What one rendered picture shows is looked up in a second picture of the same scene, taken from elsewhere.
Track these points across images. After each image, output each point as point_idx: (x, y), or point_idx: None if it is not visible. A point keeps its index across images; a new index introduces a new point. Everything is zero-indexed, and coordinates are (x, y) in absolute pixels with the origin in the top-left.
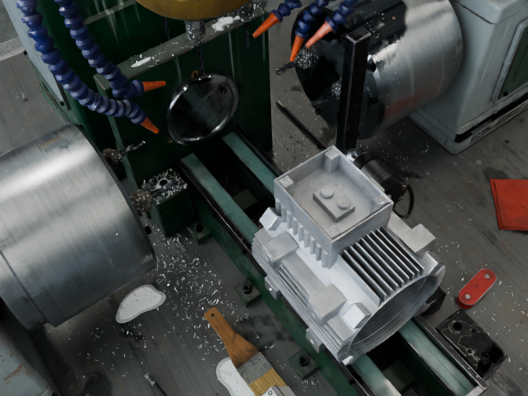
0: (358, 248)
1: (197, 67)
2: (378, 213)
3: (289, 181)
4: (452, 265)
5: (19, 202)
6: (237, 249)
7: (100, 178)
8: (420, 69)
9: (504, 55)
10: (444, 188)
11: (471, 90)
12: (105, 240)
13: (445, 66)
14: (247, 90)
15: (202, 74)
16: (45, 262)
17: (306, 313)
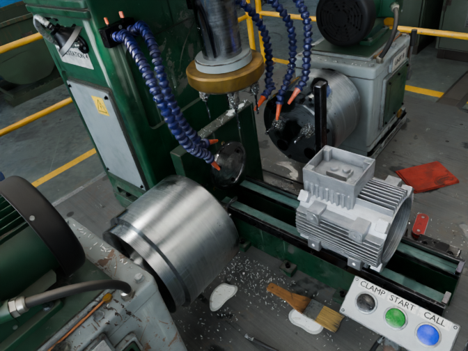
0: (365, 191)
1: (223, 138)
2: (370, 166)
3: (312, 166)
4: None
5: (159, 216)
6: (275, 240)
7: (201, 193)
8: (345, 109)
9: (380, 99)
10: None
11: (370, 122)
12: (214, 230)
13: (356, 107)
14: (248, 152)
15: (238, 128)
16: (184, 249)
17: (347, 242)
